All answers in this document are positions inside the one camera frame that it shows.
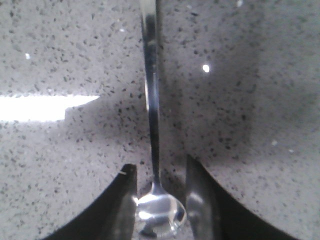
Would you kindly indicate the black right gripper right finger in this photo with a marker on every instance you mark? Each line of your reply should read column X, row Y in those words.
column 215, row 215

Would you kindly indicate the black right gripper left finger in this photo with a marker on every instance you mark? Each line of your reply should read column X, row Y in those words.
column 110, row 217

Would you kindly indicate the silver spoon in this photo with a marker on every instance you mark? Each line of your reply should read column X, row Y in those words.
column 159, row 214

